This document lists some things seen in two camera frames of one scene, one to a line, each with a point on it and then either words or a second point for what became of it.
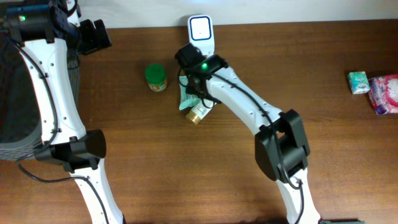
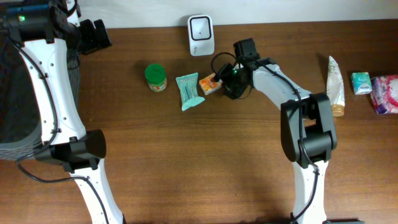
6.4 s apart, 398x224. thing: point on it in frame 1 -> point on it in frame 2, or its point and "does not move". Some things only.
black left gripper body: (88, 39) does not move
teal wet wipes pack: (186, 101) does not move
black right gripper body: (201, 92) -> (232, 81)
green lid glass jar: (156, 76) does not move
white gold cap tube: (199, 111) -> (335, 88)
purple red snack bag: (384, 94) does not move
